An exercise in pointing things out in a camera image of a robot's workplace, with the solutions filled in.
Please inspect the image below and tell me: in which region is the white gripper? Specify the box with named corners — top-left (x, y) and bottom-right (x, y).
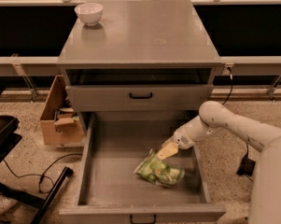
top-left (156, 117), bottom-right (205, 161)

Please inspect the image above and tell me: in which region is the green jalapeno chip bag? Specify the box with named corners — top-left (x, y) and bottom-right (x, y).
top-left (133, 149), bottom-right (185, 187)

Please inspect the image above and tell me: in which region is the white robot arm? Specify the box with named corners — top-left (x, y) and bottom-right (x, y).
top-left (157, 101), bottom-right (281, 224)

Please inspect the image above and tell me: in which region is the closed grey upper drawer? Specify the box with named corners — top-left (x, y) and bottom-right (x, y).
top-left (66, 85), bottom-right (213, 111)

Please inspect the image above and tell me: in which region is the open grey lower drawer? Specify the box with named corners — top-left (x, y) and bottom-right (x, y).
top-left (60, 111), bottom-right (226, 224)

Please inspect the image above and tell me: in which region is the grey drawer cabinet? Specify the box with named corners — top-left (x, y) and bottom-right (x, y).
top-left (58, 0), bottom-right (222, 126)

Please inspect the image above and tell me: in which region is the black power adapter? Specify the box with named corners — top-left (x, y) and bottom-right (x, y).
top-left (237, 156), bottom-right (256, 176)

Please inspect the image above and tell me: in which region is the cardboard box with scraps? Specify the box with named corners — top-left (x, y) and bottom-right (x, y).
top-left (40, 76), bottom-right (84, 147)

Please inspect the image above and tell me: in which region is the white ceramic bowl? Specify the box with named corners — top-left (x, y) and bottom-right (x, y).
top-left (75, 3), bottom-right (103, 26)

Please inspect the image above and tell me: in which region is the black upper drawer handle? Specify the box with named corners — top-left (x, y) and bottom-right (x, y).
top-left (129, 92), bottom-right (153, 100)

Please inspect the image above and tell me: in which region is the black drawer handle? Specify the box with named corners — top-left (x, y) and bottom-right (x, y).
top-left (130, 215), bottom-right (157, 224)
top-left (129, 92), bottom-right (153, 100)

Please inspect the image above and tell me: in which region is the black lower drawer handle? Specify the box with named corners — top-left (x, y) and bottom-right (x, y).
top-left (130, 215), bottom-right (157, 224)

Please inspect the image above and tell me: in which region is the black cable right floor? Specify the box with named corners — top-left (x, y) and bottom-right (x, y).
top-left (221, 66), bottom-right (255, 182)

